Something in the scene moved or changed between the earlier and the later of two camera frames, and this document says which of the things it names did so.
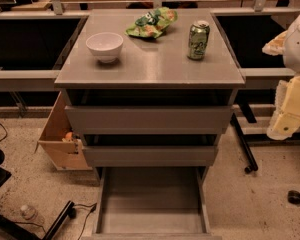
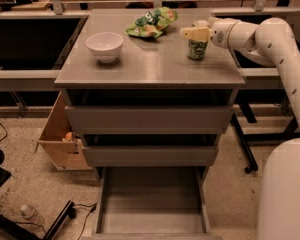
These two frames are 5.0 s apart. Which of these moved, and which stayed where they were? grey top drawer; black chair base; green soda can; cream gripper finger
Moved: cream gripper finger
Stayed: grey top drawer; black chair base; green soda can
